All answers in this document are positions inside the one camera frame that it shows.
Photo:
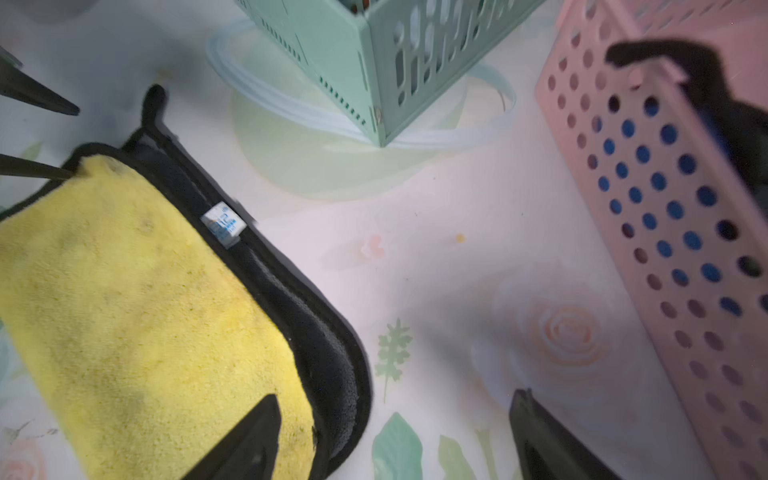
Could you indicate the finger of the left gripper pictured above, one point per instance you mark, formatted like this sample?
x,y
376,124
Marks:
x,y
18,167
17,85

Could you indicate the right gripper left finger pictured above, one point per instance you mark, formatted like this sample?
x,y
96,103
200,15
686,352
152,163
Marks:
x,y
248,451

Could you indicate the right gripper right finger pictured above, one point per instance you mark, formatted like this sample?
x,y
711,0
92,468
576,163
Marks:
x,y
546,449

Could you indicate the yellow dishcloth black trim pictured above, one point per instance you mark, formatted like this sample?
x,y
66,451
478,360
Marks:
x,y
152,318

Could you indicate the blue grey dishcloth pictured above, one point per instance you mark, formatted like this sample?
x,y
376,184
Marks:
x,y
739,128

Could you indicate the pink plastic basket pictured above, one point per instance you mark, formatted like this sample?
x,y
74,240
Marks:
x,y
684,230

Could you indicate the clear tape roll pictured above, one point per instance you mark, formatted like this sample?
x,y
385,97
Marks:
x,y
338,122

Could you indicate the green plastic file organizer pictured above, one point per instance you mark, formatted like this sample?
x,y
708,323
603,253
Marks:
x,y
387,60

